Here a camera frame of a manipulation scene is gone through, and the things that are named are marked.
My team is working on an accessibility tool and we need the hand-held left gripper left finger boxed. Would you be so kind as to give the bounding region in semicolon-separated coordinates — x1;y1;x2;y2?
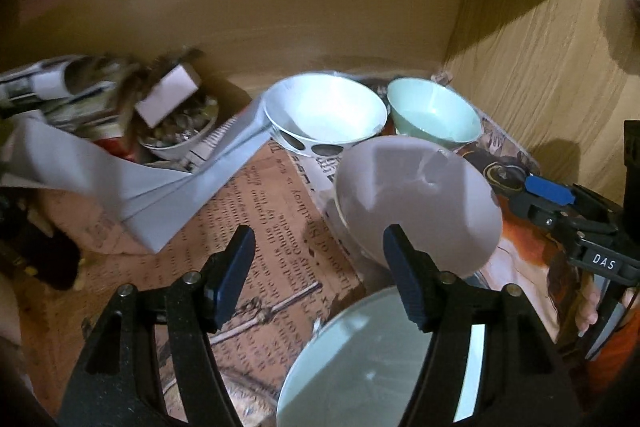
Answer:
59;224;257;427

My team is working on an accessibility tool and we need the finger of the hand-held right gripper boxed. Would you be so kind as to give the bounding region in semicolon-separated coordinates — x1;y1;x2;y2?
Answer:
582;274;633;360
507;174;621;240

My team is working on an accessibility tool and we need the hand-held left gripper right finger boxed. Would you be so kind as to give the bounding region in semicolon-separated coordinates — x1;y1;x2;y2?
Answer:
382;223;583;427

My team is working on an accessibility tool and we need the pink bowl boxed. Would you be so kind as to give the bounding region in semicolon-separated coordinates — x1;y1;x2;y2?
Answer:
334;135;503;279

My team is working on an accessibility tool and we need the light green plate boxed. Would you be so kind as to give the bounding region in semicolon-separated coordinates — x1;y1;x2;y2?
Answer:
276;284;488;427

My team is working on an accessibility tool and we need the mint green bowl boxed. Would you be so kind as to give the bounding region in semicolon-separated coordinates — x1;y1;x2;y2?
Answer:
387;78;482;150

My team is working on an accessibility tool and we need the white patterned bowl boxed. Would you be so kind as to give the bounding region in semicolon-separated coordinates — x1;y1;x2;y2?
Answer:
262;73;390;158

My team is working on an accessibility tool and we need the person's right hand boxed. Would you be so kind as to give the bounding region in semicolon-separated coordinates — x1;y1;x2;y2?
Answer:
575;279;601;335

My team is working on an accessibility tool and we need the person's orange clothing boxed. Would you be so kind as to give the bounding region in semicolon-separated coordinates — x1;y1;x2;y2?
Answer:
550;307;640;427

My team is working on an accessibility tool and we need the printed newspaper mat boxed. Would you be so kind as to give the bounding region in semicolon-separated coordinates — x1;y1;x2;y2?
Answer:
50;77;566;427

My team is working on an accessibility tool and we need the white card box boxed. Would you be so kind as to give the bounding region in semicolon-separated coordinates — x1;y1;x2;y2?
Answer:
135;63;201;128

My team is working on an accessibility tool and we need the stack of newspapers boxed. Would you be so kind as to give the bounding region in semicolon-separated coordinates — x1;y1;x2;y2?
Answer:
0;52;151;132

